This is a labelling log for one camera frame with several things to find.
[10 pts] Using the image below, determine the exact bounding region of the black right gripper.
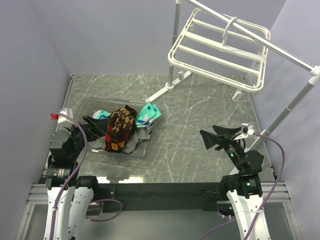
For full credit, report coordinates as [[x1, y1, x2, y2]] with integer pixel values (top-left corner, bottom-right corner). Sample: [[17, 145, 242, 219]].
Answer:
[[199, 124, 245, 171]]

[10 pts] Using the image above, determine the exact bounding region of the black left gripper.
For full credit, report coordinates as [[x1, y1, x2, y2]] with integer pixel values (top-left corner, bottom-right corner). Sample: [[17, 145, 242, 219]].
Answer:
[[63, 114, 110, 160]]

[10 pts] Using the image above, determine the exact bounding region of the teal patterned sock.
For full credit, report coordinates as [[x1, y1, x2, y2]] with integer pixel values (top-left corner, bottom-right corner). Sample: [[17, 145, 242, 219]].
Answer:
[[92, 110, 111, 120], [135, 103, 162, 128]]

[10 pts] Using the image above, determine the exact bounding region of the white clip sock hanger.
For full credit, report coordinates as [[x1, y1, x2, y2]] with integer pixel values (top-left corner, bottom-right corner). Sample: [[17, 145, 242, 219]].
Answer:
[[167, 8, 268, 100]]

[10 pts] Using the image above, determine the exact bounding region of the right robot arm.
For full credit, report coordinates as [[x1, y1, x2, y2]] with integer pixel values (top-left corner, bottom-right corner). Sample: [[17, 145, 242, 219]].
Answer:
[[200, 123, 271, 240]]

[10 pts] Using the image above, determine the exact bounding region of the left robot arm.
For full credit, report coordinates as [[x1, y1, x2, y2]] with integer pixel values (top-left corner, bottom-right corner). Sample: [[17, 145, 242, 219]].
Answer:
[[43, 116, 110, 240]]

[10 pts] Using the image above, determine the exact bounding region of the red black argyle sock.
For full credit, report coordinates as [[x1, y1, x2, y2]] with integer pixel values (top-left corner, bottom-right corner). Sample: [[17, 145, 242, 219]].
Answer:
[[104, 130, 132, 153]]

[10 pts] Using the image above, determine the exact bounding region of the clear plastic bin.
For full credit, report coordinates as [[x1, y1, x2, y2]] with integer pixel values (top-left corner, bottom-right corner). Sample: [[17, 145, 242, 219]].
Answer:
[[75, 97, 159, 159]]

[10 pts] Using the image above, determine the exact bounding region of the brown argyle sock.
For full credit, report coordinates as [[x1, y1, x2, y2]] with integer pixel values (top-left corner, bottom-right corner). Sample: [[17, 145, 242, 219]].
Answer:
[[107, 104, 137, 134]]

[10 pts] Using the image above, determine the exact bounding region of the grey sock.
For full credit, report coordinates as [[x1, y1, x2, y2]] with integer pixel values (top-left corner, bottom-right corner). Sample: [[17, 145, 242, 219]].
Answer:
[[89, 125, 153, 154]]

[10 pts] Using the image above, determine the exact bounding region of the silver drying rack stand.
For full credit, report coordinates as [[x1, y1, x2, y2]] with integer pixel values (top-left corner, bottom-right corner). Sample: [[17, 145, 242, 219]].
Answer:
[[145, 0, 320, 150]]

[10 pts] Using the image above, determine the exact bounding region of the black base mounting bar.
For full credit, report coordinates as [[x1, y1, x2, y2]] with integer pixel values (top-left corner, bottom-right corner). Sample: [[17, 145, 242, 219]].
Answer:
[[95, 182, 235, 217]]

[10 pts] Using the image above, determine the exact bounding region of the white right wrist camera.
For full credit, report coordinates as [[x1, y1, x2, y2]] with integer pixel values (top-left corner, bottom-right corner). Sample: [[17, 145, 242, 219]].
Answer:
[[234, 123, 255, 140]]

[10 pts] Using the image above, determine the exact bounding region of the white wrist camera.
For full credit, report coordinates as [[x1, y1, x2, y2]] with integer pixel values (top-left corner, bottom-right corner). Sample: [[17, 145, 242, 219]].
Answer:
[[57, 107, 74, 127], [234, 123, 255, 140]]

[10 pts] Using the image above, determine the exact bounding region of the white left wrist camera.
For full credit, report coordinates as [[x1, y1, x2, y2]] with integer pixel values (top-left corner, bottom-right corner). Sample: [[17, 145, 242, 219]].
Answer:
[[57, 107, 74, 127]]

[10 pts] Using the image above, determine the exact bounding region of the aluminium extrusion rail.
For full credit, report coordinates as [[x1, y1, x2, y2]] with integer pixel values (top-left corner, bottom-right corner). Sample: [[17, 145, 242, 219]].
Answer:
[[26, 182, 291, 205]]

